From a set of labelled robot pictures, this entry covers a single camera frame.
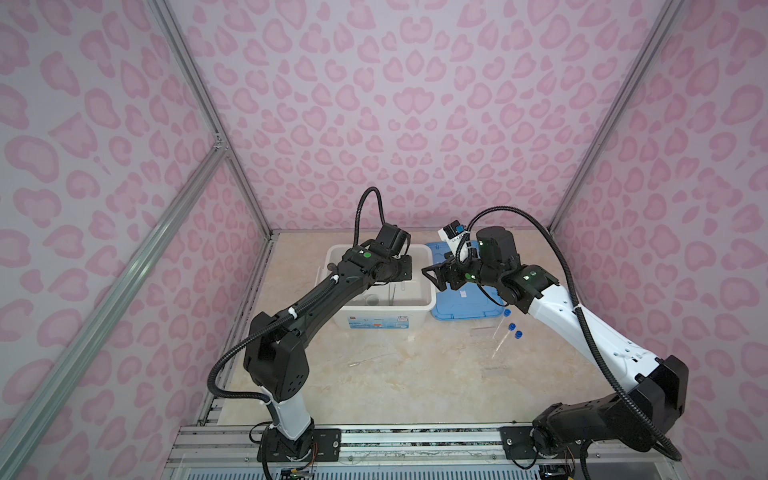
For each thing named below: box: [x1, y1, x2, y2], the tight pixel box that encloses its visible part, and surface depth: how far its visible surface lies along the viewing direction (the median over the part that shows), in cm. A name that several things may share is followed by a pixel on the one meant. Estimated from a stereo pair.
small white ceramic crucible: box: [364, 294, 379, 306], surface depth 99 cm
